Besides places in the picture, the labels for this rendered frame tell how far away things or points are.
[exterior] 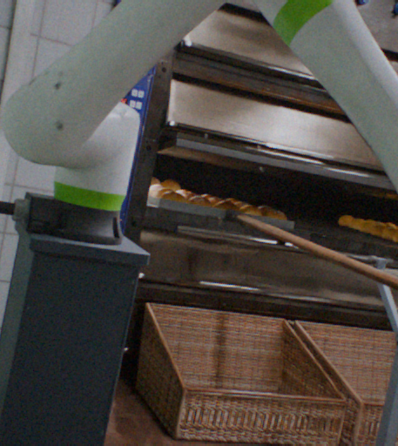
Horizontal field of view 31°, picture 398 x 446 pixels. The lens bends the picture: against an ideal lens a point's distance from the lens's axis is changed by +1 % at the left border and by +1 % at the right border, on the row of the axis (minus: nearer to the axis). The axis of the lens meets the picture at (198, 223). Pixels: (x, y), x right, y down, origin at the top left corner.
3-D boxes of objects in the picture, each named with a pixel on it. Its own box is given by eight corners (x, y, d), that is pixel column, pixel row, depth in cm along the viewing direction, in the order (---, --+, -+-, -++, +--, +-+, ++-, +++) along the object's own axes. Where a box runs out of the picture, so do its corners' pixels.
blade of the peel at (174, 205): (293, 229, 272) (294, 221, 272) (158, 206, 250) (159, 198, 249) (251, 212, 305) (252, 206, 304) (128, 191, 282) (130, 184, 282)
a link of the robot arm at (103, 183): (26, 194, 124) (46, 83, 122) (76, 196, 139) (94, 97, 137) (91, 211, 119) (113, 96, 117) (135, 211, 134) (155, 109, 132)
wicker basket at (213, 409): (126, 378, 250) (143, 300, 248) (270, 389, 271) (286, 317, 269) (172, 441, 206) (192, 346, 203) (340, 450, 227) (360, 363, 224)
